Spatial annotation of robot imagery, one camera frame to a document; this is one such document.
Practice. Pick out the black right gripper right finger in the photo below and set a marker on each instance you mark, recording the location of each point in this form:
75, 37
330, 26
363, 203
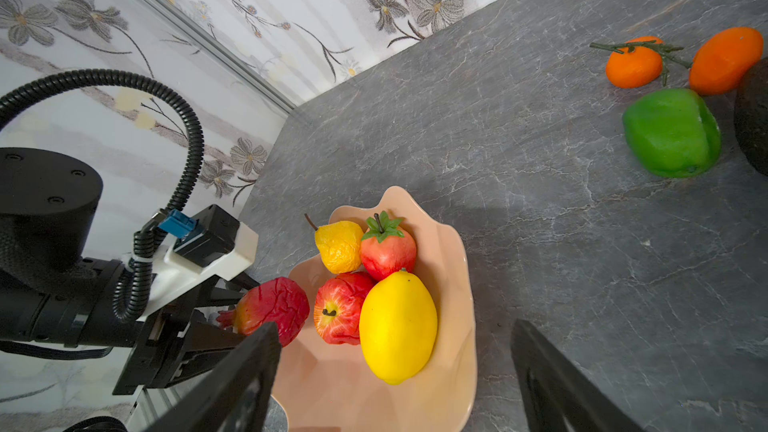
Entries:
556, 396

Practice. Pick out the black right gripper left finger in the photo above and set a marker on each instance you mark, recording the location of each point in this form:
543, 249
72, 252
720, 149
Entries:
234, 395

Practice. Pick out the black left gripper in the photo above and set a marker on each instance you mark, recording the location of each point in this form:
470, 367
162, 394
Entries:
177, 343

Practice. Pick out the pink scalloped fruit bowl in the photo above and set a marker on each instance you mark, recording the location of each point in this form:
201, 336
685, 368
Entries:
323, 387

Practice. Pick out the magenta fake dragon fruit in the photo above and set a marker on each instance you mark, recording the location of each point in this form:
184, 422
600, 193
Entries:
280, 300

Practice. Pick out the red yellow fake peach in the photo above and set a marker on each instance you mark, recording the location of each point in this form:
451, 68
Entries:
338, 305

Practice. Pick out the yellow fake lemon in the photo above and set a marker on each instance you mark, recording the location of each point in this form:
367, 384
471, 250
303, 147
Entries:
338, 245
398, 327

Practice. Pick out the green fake lime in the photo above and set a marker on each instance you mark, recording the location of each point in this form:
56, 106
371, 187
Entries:
672, 133

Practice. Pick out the dark fake avocado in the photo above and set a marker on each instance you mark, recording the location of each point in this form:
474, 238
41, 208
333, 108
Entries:
750, 116

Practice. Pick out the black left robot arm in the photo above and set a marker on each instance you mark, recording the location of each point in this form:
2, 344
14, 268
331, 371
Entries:
56, 305

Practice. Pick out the small orange tangerine with stem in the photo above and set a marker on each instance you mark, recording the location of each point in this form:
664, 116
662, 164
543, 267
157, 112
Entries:
640, 61

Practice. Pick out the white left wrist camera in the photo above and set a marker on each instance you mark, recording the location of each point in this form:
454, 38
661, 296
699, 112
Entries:
212, 243

